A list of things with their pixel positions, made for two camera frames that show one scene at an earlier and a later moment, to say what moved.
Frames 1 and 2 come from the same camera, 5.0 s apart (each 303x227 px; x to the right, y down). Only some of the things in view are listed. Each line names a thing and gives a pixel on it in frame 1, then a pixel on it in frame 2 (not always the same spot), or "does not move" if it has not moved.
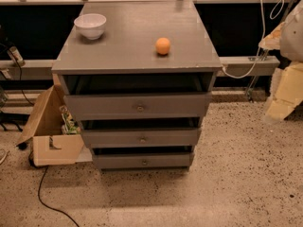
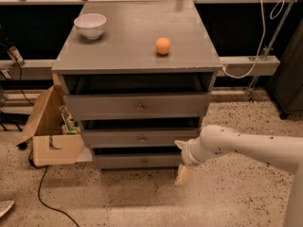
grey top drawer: x=139 y=106 does not move
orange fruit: x=163 y=45 does not move
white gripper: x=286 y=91 → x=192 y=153
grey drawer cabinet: x=139 y=76 does not move
